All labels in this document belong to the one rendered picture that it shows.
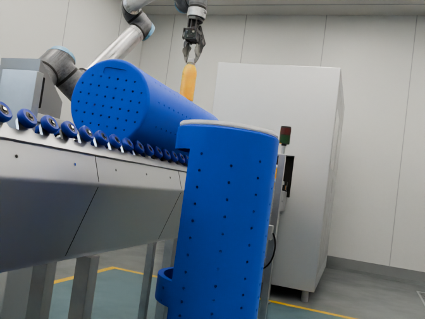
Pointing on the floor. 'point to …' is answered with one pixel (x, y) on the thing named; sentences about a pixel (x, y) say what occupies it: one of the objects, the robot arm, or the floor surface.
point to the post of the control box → (147, 280)
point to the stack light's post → (272, 236)
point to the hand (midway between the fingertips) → (191, 61)
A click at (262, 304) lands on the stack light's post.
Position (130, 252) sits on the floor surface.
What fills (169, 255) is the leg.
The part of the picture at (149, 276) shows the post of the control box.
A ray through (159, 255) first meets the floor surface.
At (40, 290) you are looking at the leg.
